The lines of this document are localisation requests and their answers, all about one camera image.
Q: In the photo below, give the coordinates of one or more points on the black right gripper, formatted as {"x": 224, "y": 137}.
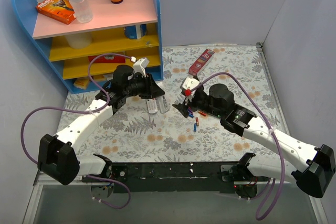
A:
{"x": 189, "y": 104}

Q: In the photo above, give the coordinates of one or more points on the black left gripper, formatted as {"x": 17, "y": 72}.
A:
{"x": 153, "y": 87}

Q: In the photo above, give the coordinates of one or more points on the white remote control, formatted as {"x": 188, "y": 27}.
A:
{"x": 163, "y": 104}
{"x": 152, "y": 106}

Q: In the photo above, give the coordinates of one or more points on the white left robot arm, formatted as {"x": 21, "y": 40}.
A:
{"x": 58, "y": 154}

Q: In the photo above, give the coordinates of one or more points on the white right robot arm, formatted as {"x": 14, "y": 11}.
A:
{"x": 310, "y": 167}

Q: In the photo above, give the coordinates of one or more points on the floral table mat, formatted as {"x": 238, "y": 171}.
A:
{"x": 235, "y": 76}

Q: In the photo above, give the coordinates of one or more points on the red toothpaste box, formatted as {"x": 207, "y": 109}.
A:
{"x": 201, "y": 62}

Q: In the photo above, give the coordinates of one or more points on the red box on shelf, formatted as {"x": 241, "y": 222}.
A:
{"x": 110, "y": 59}

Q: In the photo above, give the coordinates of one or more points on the blue white can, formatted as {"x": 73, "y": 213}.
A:
{"x": 135, "y": 32}

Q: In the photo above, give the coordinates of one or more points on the blue shelf unit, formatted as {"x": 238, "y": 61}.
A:
{"x": 48, "y": 37}

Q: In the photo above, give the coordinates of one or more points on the white cup on shelf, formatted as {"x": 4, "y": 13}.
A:
{"x": 79, "y": 40}

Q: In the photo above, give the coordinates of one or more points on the orange razor box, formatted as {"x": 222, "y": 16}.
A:
{"x": 59, "y": 10}

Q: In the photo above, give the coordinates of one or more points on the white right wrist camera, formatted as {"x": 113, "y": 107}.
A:
{"x": 189, "y": 87}

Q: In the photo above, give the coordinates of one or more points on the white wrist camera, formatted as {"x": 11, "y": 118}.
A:
{"x": 140, "y": 65}
{"x": 189, "y": 87}

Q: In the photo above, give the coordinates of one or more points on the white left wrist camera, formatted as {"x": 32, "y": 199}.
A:
{"x": 140, "y": 65}

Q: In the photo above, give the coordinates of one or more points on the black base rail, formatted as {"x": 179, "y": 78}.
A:
{"x": 223, "y": 177}

